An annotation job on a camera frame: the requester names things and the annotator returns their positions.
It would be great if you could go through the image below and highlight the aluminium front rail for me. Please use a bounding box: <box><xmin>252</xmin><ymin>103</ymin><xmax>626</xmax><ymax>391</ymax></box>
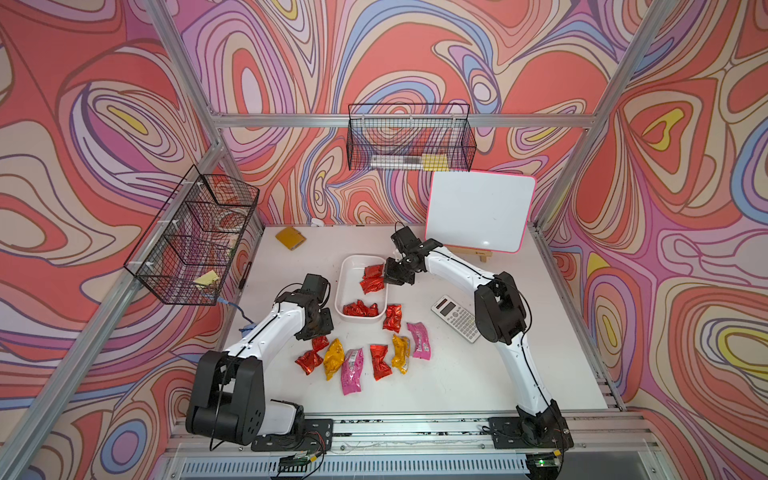
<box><xmin>152</xmin><ymin>411</ymin><xmax>675</xmax><ymax>479</ymax></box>

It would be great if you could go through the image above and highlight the wooden easel stand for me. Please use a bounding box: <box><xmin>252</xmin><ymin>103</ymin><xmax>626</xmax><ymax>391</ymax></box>
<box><xmin>447</xmin><ymin>245</ymin><xmax>493</xmax><ymax>263</ymax></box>

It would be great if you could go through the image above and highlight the yellow block in basket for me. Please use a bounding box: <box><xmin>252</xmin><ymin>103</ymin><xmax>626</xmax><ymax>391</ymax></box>
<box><xmin>421</xmin><ymin>154</ymin><xmax>450</xmax><ymax>172</ymax></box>

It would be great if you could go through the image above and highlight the yellow tea bag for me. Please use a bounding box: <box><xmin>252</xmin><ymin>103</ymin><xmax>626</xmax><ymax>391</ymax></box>
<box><xmin>391</xmin><ymin>334</ymin><xmax>411</xmax><ymax>375</ymax></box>
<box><xmin>323</xmin><ymin>339</ymin><xmax>345</xmax><ymax>381</ymax></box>

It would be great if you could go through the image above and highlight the white grey calculator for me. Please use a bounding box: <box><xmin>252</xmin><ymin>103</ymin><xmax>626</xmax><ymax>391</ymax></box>
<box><xmin>431</xmin><ymin>296</ymin><xmax>481</xmax><ymax>344</ymax></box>

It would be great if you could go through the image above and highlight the white plastic storage box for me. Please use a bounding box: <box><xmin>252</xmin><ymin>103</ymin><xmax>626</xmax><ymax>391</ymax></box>
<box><xmin>333</xmin><ymin>254</ymin><xmax>388</xmax><ymax>324</ymax></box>

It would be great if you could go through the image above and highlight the yellow square pad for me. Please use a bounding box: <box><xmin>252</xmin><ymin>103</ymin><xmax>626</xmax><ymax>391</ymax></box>
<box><xmin>275</xmin><ymin>226</ymin><xmax>306</xmax><ymax>251</ymax></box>

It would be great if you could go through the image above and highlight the yellow sticky note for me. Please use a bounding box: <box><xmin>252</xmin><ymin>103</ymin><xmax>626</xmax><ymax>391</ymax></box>
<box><xmin>193</xmin><ymin>270</ymin><xmax>221</xmax><ymax>289</ymax></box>

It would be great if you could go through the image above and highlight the left black wire basket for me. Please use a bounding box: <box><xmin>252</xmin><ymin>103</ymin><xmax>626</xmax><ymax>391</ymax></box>
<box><xmin>124</xmin><ymin>166</ymin><xmax>260</xmax><ymax>306</ymax></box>

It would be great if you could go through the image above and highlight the back black wire basket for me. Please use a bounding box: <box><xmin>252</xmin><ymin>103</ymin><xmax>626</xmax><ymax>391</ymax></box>
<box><xmin>346</xmin><ymin>101</ymin><xmax>477</xmax><ymax>172</ymax></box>

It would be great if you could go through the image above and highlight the pink framed whiteboard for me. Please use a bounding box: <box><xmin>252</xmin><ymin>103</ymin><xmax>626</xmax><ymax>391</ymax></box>
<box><xmin>425</xmin><ymin>171</ymin><xmax>537</xmax><ymax>254</ymax></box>

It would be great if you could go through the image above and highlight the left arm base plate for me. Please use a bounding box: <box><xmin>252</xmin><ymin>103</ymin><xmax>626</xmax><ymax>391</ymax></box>
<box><xmin>250</xmin><ymin>418</ymin><xmax>334</xmax><ymax>454</ymax></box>

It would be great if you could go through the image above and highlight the green circuit board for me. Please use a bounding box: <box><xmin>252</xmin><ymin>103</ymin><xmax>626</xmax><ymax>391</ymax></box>
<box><xmin>278</xmin><ymin>456</ymin><xmax>317</xmax><ymax>472</ymax></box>

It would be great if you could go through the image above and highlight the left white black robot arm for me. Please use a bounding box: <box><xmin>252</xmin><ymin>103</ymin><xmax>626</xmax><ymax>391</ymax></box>
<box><xmin>185</xmin><ymin>274</ymin><xmax>333</xmax><ymax>449</ymax></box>

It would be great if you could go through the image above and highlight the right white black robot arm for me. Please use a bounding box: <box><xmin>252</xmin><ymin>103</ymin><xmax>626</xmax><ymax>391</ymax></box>
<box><xmin>383</xmin><ymin>226</ymin><xmax>574</xmax><ymax>452</ymax></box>

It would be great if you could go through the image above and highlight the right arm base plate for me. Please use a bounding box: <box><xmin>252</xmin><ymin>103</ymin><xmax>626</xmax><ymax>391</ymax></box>
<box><xmin>487</xmin><ymin>417</ymin><xmax>574</xmax><ymax>451</ymax></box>

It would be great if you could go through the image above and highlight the pink tea bag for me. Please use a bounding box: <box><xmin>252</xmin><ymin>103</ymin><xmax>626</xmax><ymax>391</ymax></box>
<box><xmin>407</xmin><ymin>322</ymin><xmax>432</xmax><ymax>361</ymax></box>
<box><xmin>341</xmin><ymin>348</ymin><xmax>364</xmax><ymax>395</ymax></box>

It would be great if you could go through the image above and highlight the black wire basket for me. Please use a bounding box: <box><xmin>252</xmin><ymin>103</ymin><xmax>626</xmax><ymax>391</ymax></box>
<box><xmin>124</xmin><ymin>166</ymin><xmax>260</xmax><ymax>306</ymax></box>
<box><xmin>346</xmin><ymin>101</ymin><xmax>477</xmax><ymax>172</ymax></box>

